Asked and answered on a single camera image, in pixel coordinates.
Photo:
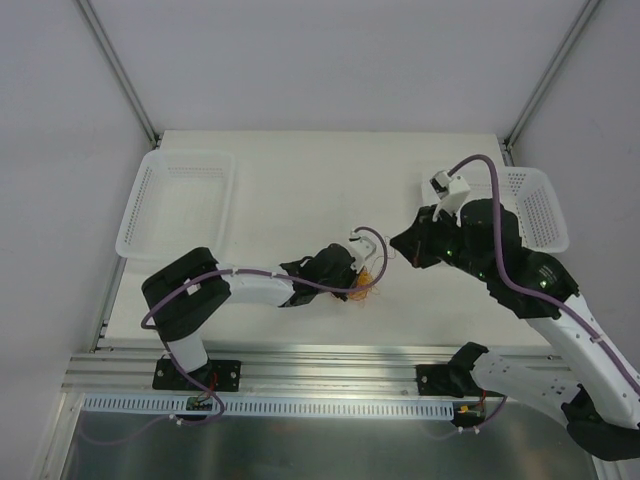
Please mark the right aluminium frame post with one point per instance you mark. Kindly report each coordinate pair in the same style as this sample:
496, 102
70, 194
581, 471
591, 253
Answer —
552, 71

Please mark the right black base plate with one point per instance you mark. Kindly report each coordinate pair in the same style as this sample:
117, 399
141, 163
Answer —
451, 380

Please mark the aluminium mounting rail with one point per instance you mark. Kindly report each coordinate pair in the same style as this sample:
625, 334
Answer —
267, 369

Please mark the left aluminium frame post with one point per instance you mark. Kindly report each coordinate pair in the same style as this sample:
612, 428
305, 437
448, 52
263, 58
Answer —
106, 48

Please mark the left white plastic basket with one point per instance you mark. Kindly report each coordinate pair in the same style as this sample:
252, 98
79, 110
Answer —
180, 200

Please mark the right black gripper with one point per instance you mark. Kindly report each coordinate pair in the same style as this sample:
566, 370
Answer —
420, 239

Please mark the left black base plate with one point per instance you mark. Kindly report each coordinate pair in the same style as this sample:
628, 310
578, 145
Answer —
218, 375

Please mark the aluminium frame post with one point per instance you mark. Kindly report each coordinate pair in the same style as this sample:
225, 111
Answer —
552, 71
106, 48

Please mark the white slotted cable duct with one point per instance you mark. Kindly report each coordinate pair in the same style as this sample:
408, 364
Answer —
249, 406

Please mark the right white plastic basket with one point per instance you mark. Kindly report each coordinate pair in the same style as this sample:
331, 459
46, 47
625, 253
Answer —
526, 192

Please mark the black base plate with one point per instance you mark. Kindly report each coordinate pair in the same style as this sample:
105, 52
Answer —
218, 375
451, 380

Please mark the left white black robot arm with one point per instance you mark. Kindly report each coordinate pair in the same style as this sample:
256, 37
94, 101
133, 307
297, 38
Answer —
184, 295

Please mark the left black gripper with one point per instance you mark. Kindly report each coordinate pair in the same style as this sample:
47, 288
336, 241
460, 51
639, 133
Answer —
348, 279

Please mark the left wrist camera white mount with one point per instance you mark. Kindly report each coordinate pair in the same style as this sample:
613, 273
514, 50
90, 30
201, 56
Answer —
361, 248

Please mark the white plastic basket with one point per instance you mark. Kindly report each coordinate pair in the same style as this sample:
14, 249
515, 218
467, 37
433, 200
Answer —
526, 192
180, 200

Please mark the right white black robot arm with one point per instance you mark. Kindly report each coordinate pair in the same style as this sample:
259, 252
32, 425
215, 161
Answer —
599, 408

